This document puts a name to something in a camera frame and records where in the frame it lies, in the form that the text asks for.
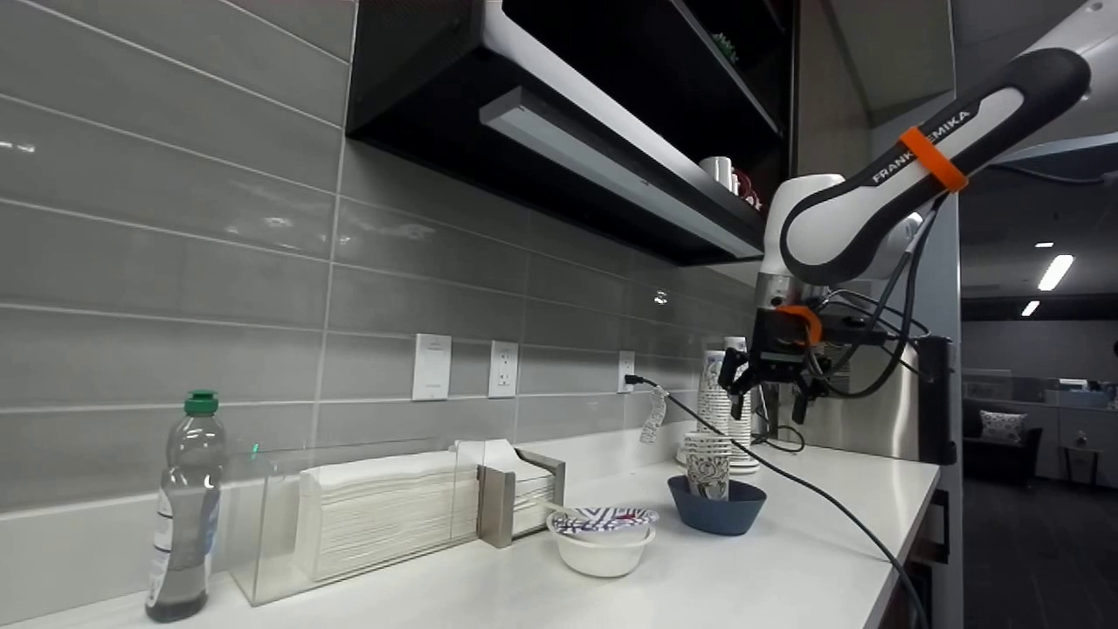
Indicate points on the small side table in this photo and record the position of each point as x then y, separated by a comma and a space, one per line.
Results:
1083, 452

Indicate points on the clear acrylic towel holder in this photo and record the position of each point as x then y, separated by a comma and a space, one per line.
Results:
262, 559

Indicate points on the black wall cabinet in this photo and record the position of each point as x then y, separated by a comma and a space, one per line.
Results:
454, 96

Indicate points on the stack of white napkins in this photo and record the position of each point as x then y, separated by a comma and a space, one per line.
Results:
502, 456

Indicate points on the tall stacks of paper cups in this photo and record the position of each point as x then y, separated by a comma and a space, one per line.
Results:
718, 411

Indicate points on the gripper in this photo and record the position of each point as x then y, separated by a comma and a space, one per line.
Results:
773, 345

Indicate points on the white wall socket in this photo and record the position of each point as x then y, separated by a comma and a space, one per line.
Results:
625, 367
503, 369

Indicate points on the stack of white paper towels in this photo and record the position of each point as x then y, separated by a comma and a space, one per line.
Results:
384, 515

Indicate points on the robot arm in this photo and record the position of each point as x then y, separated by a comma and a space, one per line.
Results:
873, 214

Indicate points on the dark armchair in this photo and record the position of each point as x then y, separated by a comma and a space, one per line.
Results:
983, 459

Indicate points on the short stack of paper cups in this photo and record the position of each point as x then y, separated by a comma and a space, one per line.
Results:
707, 467

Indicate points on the patterned cushion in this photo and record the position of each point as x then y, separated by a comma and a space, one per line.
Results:
1003, 426

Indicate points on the red mug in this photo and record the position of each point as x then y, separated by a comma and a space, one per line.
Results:
744, 185

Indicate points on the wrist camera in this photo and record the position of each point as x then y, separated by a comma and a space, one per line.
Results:
852, 330

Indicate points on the metal napkin holder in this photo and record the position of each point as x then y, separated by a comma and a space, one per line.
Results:
498, 507

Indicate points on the ceiling light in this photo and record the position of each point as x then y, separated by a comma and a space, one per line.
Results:
1055, 273
1031, 308

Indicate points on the white wall switch plate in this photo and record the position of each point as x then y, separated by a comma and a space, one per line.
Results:
431, 367

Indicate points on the white bowl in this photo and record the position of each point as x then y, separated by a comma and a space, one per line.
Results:
603, 555

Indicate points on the stainless steel appliance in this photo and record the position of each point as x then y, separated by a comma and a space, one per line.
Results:
873, 419

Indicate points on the blue bowl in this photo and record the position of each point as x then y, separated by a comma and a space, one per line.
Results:
721, 515

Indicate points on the dish soap bottle green cap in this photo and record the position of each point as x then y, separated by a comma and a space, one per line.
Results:
185, 515

